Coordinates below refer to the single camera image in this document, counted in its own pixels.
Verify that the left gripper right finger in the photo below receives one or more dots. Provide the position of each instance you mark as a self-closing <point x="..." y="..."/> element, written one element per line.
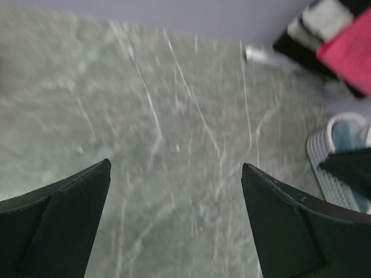
<point x="299" y="235"/>

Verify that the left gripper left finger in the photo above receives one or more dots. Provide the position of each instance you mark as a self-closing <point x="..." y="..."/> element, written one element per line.
<point x="49" y="232"/>

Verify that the white laundry basket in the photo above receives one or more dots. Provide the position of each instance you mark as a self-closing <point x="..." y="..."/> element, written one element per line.
<point x="319" y="146"/>

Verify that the blue grey garment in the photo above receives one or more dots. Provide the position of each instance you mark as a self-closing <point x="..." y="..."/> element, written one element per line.
<point x="349" y="135"/>

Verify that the silver clothes rack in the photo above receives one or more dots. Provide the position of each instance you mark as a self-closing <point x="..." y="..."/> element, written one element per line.
<point x="266" y="57"/>

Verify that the red hanging towel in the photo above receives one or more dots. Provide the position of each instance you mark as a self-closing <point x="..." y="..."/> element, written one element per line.
<point x="348" y="53"/>

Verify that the black white striped cloth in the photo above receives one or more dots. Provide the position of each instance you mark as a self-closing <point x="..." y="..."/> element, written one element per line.
<point x="318" y="23"/>

